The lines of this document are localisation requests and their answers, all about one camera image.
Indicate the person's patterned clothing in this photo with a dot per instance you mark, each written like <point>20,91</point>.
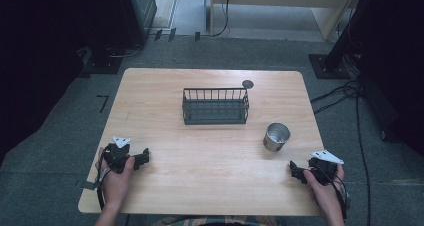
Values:
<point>216,221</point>

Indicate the black stand base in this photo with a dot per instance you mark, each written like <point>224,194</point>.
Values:
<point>103,65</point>

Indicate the silver metal cup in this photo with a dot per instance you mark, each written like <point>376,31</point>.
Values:
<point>276,137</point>

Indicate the person's right hand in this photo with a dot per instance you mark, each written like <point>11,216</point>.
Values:
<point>322,192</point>

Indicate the dark round disc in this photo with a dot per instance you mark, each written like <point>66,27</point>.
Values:
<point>247,84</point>

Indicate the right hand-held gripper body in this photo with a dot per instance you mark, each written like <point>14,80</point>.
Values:
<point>325,167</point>

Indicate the person's left hand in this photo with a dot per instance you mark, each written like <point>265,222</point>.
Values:
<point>115,184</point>

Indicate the grey tape strip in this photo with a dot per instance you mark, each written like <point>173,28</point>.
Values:
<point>88,185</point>

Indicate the black stand with base plate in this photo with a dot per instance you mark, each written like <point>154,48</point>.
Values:
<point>330,64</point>

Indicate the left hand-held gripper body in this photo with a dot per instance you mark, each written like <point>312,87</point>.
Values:
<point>117,154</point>

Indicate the dark cabinet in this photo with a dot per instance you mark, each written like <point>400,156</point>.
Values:
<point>140,9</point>

